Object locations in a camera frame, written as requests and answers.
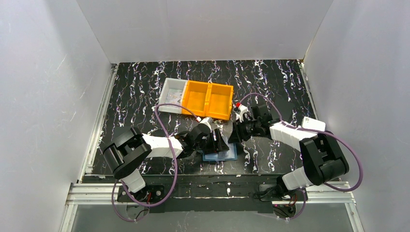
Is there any left orange bin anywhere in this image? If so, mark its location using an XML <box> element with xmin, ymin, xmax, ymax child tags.
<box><xmin>182</xmin><ymin>80</ymin><xmax>211</xmax><ymax>116</ymax></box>

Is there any white box with label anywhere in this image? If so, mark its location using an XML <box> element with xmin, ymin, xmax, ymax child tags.
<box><xmin>301</xmin><ymin>116</ymin><xmax>326</xmax><ymax>131</ymax></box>

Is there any right orange bin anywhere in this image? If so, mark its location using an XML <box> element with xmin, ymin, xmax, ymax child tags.
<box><xmin>205</xmin><ymin>83</ymin><xmax>234</xmax><ymax>120</ymax></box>

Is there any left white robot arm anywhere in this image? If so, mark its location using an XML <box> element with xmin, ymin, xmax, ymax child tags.
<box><xmin>102</xmin><ymin>123</ymin><xmax>230</xmax><ymax>193</ymax></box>

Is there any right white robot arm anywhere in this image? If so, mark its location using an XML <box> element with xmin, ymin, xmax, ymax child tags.
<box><xmin>228</xmin><ymin>103</ymin><xmax>349</xmax><ymax>194</ymax></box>

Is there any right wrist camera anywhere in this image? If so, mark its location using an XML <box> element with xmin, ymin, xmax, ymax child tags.
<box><xmin>233</xmin><ymin>102</ymin><xmax>248</xmax><ymax>122</ymax></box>

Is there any white plastic bin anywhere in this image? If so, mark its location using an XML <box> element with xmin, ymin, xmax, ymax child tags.
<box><xmin>158</xmin><ymin>78</ymin><xmax>188</xmax><ymax>114</ymax></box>

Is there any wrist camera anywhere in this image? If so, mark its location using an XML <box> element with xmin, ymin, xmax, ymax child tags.
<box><xmin>233</xmin><ymin>102</ymin><xmax>248</xmax><ymax>122</ymax></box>
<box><xmin>196</xmin><ymin>116</ymin><xmax>213</xmax><ymax>129</ymax></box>

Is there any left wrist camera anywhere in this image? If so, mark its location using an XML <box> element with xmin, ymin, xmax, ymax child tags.
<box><xmin>196</xmin><ymin>116</ymin><xmax>213</xmax><ymax>129</ymax></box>

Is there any orange bin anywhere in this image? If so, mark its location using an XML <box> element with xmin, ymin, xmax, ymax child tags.
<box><xmin>182</xmin><ymin>80</ymin><xmax>211</xmax><ymax>116</ymax></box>
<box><xmin>205</xmin><ymin>83</ymin><xmax>234</xmax><ymax>120</ymax></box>

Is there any blue card holder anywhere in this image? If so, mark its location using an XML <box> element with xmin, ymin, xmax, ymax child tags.
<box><xmin>202</xmin><ymin>144</ymin><xmax>237</xmax><ymax>161</ymax></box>

